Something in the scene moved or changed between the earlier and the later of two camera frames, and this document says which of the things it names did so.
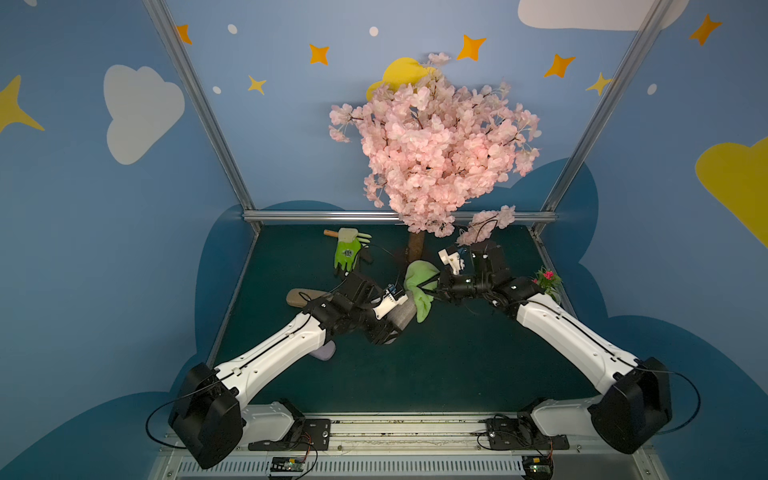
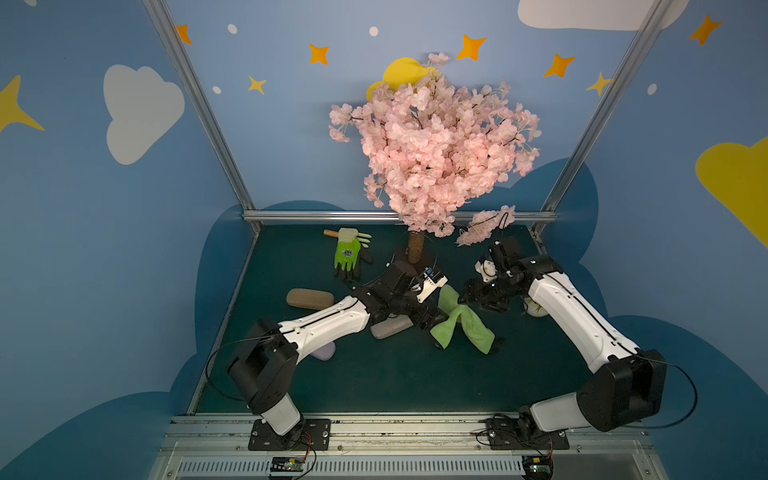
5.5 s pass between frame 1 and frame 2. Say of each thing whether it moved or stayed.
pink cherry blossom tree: stayed
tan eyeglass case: stayed
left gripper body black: moved
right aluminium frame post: stayed
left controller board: stayed
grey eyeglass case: moved
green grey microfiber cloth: moved
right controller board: stayed
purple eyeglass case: stayed
